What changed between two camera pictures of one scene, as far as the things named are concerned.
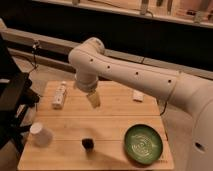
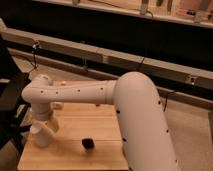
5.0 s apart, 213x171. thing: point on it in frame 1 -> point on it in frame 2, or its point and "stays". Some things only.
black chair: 17,96 stays
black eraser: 88,143 stays
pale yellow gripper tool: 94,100 -> 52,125
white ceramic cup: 41,137 stays
